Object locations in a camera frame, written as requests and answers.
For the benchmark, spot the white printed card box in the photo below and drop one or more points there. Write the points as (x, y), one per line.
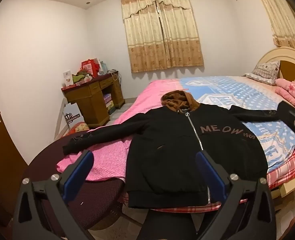
(68, 78)

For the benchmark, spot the brown wooden desk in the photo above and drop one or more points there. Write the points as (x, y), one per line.
(92, 105)

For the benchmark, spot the white paper bag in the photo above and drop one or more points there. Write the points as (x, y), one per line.
(72, 116)

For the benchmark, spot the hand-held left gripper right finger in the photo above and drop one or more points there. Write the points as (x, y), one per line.
(207, 170)

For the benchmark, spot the dark red mesh chair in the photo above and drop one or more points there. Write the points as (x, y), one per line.
(50, 155)

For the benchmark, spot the cream wooden bed frame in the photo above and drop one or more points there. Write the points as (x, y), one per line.
(270, 57)

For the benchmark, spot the pale blue bag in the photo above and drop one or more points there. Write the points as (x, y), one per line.
(104, 66)

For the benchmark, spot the person's leg in black pants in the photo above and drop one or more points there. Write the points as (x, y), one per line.
(165, 225)

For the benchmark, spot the grey patterned pillow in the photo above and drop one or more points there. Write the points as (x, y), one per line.
(265, 71)

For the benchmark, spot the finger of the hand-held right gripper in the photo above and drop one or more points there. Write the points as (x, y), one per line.
(291, 116)

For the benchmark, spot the blue dotted bedsheet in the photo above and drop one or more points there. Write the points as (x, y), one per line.
(237, 90)

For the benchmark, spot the brown wooden door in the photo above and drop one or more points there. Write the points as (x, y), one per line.
(2, 155)

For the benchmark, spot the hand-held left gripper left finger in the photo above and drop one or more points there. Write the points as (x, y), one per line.
(80, 170)

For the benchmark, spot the pink textured blanket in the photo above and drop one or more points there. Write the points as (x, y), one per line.
(107, 155)

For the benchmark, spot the beige patterned curtain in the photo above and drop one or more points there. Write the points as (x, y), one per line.
(282, 17)
(162, 35)

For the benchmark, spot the black hooded zip jacket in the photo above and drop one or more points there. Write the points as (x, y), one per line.
(162, 155)

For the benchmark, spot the red patterned cloth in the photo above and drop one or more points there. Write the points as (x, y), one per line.
(78, 128)

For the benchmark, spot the green cloth bundle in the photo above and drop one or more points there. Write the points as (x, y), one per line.
(81, 77)

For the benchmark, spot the pink floral quilt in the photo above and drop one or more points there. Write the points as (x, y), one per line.
(292, 90)

